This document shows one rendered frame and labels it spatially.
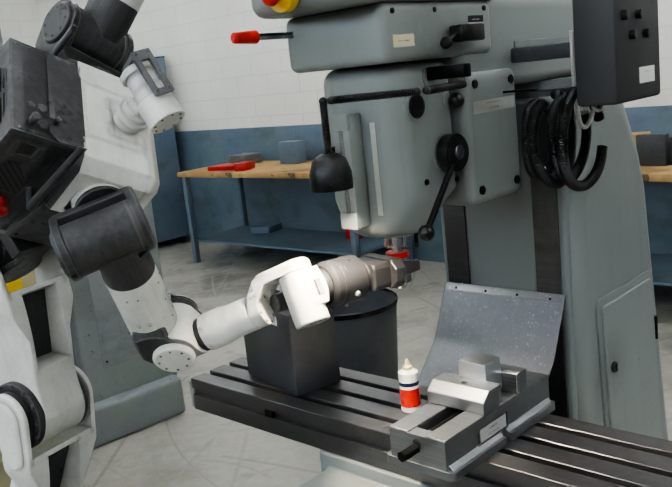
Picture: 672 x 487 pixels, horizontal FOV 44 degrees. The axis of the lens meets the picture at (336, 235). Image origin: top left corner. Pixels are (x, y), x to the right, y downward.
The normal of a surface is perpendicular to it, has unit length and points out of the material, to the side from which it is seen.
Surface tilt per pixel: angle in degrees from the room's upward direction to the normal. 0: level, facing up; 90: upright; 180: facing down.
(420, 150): 90
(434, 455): 90
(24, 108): 58
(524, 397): 90
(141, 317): 125
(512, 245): 90
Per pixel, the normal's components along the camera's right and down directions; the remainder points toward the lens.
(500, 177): 0.73, 0.05
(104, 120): 0.68, -0.50
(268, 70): -0.68, 0.21
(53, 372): 0.86, 0.08
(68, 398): 0.83, -0.14
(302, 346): 0.58, 0.10
